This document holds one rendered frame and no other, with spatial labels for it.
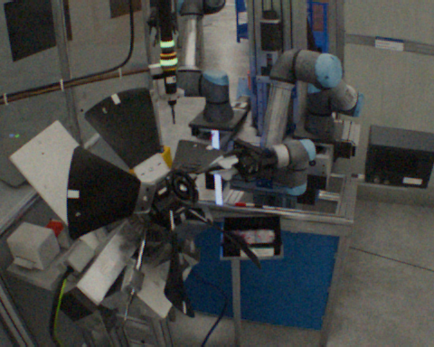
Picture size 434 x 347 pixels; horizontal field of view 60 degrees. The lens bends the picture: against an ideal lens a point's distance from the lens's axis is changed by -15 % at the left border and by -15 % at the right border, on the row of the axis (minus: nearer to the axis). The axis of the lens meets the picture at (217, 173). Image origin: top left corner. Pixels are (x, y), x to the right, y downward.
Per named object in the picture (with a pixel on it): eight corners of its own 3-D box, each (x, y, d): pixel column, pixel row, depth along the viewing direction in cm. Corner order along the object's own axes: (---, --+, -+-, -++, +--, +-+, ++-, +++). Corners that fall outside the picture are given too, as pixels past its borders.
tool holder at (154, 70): (154, 103, 113) (151, 70, 108) (150, 96, 119) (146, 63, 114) (186, 98, 115) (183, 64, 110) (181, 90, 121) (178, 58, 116)
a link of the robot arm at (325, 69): (339, 90, 185) (297, 43, 139) (368, 97, 177) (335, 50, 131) (333, 115, 186) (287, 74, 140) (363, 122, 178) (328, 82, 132)
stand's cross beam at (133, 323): (113, 324, 159) (111, 318, 157) (117, 318, 163) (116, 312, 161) (155, 336, 154) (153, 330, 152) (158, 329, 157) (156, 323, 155)
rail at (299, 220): (144, 210, 189) (141, 194, 185) (147, 205, 192) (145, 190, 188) (350, 237, 163) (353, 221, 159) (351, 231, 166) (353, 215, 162)
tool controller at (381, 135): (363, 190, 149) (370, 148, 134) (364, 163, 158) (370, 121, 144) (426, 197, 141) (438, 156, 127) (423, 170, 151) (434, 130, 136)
